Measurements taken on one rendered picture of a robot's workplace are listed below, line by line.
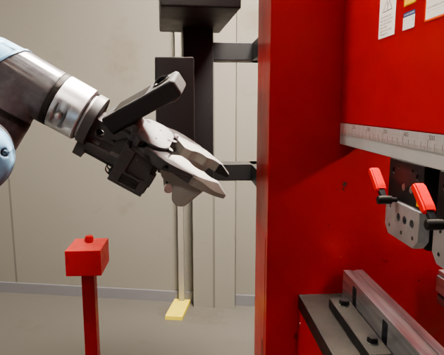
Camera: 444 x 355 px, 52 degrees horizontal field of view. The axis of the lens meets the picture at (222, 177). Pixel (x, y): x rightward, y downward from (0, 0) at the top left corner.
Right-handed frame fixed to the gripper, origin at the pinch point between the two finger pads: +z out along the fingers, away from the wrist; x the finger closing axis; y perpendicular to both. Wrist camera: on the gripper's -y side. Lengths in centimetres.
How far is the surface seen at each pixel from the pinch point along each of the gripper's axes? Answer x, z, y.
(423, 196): -13.8, 33.9, -9.6
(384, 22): -51, 21, -29
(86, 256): -105, -11, 118
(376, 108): -47, 30, -13
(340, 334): -30, 54, 36
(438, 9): -29, 21, -35
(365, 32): -62, 21, -25
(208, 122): -116, 5, 36
